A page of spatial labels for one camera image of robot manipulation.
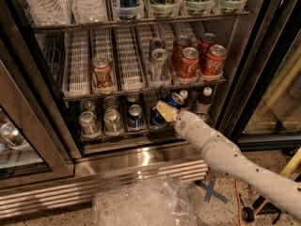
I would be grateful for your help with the open glass fridge door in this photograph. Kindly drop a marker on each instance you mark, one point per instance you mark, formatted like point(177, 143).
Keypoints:
point(34, 151)

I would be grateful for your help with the stainless steel display fridge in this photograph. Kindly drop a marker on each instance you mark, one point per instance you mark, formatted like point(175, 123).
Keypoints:
point(107, 162)

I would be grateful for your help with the rear left silver can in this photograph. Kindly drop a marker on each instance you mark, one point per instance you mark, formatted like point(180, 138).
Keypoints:
point(87, 105)

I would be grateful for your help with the rear left coca-cola can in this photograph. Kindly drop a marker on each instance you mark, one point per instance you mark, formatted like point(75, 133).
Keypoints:
point(179, 44)

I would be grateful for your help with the brown patterned can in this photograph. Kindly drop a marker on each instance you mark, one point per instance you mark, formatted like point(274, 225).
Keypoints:
point(102, 72)

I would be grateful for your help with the front right coca-cola can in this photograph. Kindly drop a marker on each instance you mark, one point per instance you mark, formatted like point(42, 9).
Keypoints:
point(214, 59)

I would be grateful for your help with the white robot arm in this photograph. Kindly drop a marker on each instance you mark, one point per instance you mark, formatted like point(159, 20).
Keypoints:
point(223, 156)

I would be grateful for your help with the silver diet can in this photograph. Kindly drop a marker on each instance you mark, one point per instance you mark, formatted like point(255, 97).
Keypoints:
point(156, 43)
point(158, 64)

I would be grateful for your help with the white empty shelf tray middle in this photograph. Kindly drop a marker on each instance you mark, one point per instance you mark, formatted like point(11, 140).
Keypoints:
point(130, 69)

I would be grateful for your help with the right brown tea bottle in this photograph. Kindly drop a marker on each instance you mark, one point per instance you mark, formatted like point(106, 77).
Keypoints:
point(203, 103)

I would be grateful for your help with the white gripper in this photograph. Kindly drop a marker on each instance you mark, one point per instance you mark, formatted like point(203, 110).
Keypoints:
point(183, 123)

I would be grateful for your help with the rear right coca-cola can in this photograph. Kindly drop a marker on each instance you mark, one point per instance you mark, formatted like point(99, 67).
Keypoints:
point(204, 43)

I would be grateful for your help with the left brown tea bottle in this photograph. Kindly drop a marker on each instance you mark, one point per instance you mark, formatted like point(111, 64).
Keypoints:
point(184, 95)

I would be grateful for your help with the brown tea bottle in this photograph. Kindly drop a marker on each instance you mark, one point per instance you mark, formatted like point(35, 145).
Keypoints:
point(184, 95)
point(203, 103)

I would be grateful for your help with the right glass fridge door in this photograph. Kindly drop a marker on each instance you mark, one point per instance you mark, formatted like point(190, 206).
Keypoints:
point(263, 110)

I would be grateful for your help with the blue tape cross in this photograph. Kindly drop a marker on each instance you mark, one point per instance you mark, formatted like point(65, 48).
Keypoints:
point(210, 191)

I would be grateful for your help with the clear plastic bin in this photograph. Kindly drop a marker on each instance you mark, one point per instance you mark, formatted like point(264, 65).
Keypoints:
point(162, 201)

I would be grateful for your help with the blue orange tall can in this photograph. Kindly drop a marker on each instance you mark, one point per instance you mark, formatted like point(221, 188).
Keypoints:
point(127, 0)

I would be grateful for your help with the white empty shelf tray left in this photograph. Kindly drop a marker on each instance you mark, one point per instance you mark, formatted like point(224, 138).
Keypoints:
point(76, 82)

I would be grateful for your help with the rear silver diet can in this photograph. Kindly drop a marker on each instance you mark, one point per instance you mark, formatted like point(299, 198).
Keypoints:
point(156, 43)

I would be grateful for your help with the front silver diet can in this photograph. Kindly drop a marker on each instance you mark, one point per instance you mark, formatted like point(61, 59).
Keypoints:
point(158, 64)

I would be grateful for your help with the clear water bottle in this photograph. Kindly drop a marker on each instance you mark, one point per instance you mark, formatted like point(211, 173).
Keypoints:
point(47, 12)

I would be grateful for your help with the white empty shelf tray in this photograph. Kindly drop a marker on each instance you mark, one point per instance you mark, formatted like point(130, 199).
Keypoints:
point(130, 69)
point(76, 82)

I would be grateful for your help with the coca-cola can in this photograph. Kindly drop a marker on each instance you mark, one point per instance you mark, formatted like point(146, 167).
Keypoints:
point(214, 59)
point(187, 67)
point(179, 44)
point(204, 43)

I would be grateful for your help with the front left coca-cola can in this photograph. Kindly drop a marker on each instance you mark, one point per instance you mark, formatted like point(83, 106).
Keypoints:
point(187, 67)

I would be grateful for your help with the yellow black wheeled stand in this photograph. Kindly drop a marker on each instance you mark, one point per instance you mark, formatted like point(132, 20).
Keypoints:
point(260, 209)

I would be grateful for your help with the pepsi can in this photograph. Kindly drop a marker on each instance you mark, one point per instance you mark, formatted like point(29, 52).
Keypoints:
point(135, 117)
point(166, 109)
point(132, 99)

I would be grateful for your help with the front left silver can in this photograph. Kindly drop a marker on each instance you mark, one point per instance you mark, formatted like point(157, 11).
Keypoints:
point(89, 124)

